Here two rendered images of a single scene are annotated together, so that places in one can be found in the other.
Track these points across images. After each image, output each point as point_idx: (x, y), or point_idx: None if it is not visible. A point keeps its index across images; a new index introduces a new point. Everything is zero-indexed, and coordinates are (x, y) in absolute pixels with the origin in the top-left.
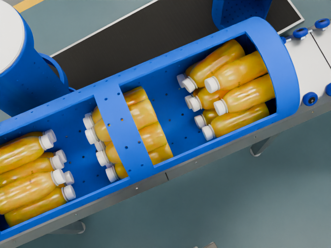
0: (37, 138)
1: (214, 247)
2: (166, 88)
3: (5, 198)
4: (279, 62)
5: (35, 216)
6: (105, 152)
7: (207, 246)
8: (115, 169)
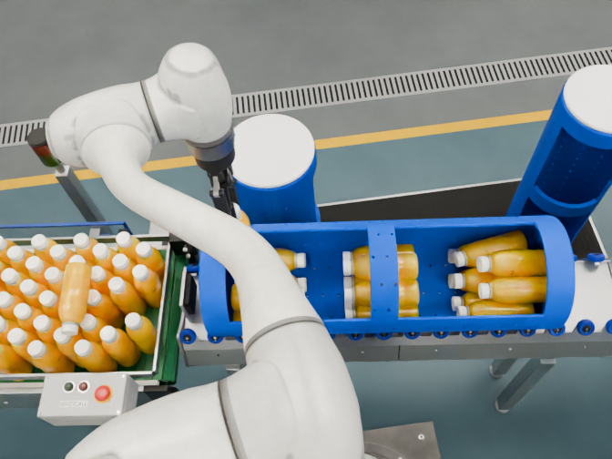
0: (293, 253)
1: (430, 425)
2: (433, 260)
3: None
4: (560, 260)
5: None
6: (353, 289)
7: (423, 423)
8: (355, 311)
